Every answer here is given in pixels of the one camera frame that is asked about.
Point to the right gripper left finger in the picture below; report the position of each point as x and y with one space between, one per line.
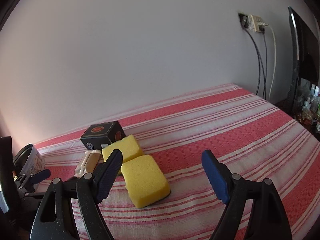
90 190

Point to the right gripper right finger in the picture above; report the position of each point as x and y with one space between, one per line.
268 218

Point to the beige snack packet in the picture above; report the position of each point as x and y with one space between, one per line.
87 163

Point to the black gift box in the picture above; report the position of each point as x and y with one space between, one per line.
99 136

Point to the yellow sponge front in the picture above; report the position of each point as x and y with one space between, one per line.
144 181

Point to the yellow sponge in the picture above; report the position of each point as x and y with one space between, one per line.
131 151
144 181

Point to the round metal tin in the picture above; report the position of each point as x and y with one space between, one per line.
28 161

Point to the red striped tablecloth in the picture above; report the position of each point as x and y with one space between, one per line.
250 135

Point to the black monitor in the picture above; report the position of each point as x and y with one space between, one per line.
305 56

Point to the wall power socket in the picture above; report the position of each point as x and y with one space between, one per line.
252 22

